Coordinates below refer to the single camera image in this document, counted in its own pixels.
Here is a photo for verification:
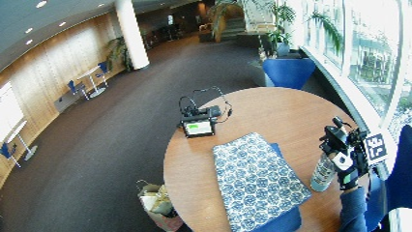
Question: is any clear plastic bottle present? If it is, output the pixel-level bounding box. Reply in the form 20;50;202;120
310;151;339;193

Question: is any white marker cube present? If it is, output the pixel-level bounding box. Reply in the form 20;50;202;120
362;130;392;164

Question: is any the person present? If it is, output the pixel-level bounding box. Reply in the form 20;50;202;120
364;125;412;232

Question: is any blue white patterned cloth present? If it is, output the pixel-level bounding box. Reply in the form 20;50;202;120
211;131;315;232

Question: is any blue planter pot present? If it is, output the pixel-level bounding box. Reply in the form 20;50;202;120
262;56;319;91

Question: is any blue mat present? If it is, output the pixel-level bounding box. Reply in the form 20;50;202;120
247;142;303;232

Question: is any white sheet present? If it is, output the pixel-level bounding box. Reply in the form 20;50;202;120
388;207;412;232

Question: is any black electronic box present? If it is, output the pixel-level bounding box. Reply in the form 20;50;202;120
182;104;223;122

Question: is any small monitor with green screen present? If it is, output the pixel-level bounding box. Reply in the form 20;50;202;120
179;117;218;139

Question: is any green palm plant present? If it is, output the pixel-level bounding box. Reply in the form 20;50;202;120
256;0;346;60

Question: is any staircase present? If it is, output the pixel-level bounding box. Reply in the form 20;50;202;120
220;16;250;42

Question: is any paper bag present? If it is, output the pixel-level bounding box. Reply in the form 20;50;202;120
135;179;186;232

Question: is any white column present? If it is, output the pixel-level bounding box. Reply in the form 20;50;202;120
114;0;151;71

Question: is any blue chair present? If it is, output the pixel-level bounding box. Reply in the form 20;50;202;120
66;79;91;102
0;141;22;169
95;61;111;89

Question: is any white round high table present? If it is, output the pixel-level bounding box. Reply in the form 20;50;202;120
6;120;40;161
76;65;108;99

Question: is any grey bench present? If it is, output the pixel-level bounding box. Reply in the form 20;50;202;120
54;92;84;114

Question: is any white board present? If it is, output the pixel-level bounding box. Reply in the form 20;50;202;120
0;80;26;143

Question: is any black cable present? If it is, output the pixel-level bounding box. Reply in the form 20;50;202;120
178;85;236;125

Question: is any potted plant by wooden wall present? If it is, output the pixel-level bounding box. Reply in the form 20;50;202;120
104;36;135;73

